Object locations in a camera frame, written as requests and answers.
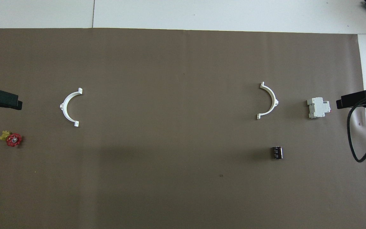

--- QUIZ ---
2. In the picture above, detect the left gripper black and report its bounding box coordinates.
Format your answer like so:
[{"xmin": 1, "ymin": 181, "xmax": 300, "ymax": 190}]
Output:
[{"xmin": 0, "ymin": 88, "xmax": 23, "ymax": 111}]

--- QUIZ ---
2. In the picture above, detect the black cylindrical capacitor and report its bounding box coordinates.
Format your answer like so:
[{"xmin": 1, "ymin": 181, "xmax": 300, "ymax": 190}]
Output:
[{"xmin": 271, "ymin": 146, "xmax": 283, "ymax": 160}]

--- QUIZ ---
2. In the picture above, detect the white circuit breaker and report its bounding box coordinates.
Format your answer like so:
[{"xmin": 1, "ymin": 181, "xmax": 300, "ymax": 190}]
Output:
[{"xmin": 307, "ymin": 97, "xmax": 331, "ymax": 119}]

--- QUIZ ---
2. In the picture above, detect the brown paper table mat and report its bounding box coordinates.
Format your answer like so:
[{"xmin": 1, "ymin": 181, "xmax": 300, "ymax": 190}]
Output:
[{"xmin": 0, "ymin": 28, "xmax": 366, "ymax": 229}]

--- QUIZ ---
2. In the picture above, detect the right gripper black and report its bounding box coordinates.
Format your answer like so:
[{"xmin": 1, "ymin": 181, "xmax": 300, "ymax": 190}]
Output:
[{"xmin": 336, "ymin": 87, "xmax": 366, "ymax": 109}]

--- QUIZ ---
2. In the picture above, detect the red handwheel yellow valve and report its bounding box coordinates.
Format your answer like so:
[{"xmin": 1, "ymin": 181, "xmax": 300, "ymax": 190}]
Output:
[{"xmin": 0, "ymin": 130, "xmax": 22, "ymax": 147}]

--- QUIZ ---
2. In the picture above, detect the white half pipe clamp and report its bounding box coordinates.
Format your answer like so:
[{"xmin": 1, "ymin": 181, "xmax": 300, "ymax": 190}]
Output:
[
  {"xmin": 59, "ymin": 87, "xmax": 83, "ymax": 127},
  {"xmin": 256, "ymin": 82, "xmax": 280, "ymax": 120}
]

